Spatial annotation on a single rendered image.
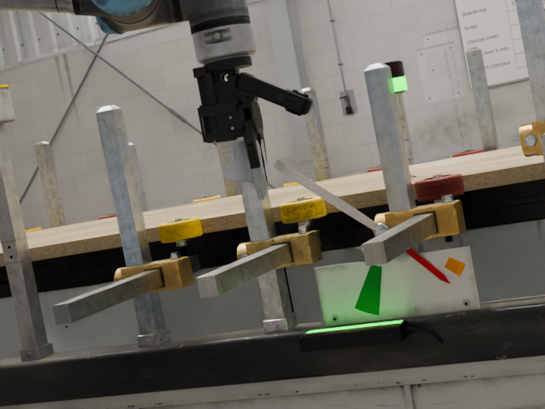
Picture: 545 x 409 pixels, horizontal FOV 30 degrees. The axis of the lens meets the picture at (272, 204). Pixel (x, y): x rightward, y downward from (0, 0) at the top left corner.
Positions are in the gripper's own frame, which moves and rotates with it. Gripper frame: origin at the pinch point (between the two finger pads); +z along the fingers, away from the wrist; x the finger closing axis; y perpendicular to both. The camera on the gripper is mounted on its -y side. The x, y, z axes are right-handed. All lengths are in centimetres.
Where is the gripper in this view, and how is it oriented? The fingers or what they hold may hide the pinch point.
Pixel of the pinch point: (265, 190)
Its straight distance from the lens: 152.2
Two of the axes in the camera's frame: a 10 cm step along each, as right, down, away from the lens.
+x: -1.6, 0.8, -9.8
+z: 1.8, 9.8, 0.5
